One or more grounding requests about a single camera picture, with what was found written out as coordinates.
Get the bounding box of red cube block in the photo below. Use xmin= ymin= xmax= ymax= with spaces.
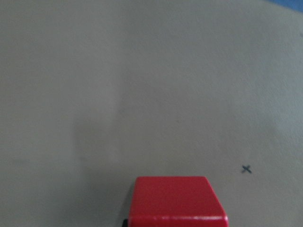
xmin=127 ymin=176 xmax=229 ymax=227

